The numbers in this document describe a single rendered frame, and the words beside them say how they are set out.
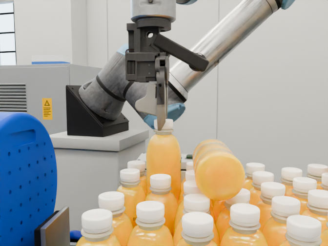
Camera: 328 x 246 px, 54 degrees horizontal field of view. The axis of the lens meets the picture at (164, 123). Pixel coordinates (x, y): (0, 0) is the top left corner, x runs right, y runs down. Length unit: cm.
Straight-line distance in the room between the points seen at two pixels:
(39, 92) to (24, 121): 173
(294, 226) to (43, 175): 47
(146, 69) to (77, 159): 67
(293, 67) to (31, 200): 276
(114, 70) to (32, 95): 123
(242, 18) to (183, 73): 27
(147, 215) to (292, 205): 20
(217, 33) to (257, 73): 199
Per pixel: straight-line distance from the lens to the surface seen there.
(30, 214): 65
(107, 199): 49
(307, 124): 317
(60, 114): 224
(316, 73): 316
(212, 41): 115
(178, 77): 113
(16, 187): 60
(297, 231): 43
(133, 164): 70
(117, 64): 120
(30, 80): 237
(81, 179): 124
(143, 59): 62
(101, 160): 118
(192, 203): 47
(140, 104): 63
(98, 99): 123
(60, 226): 63
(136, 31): 65
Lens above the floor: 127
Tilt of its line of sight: 6 degrees down
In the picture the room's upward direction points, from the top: straight up
